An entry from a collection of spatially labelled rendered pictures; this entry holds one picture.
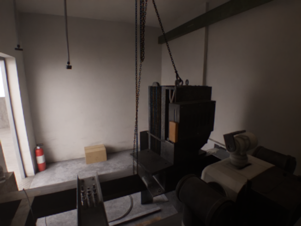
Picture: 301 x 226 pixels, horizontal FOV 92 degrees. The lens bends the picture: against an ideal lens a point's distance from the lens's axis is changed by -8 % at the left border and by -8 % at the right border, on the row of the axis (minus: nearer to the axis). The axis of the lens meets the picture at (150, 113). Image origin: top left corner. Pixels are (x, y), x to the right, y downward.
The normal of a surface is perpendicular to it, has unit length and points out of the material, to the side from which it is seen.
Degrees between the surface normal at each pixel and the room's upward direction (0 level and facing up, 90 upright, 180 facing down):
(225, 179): 41
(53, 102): 90
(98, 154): 90
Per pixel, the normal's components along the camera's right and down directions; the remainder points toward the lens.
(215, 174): -0.58, -0.67
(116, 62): 0.41, 0.18
